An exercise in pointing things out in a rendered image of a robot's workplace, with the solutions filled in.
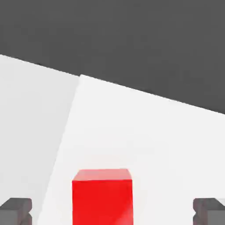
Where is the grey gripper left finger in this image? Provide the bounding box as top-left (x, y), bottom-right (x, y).
top-left (0, 197), bottom-right (33, 225)

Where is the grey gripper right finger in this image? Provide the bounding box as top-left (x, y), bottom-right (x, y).
top-left (192, 197), bottom-right (225, 225)

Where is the small red cube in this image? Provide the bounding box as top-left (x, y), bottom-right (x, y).
top-left (72, 168), bottom-right (134, 225)

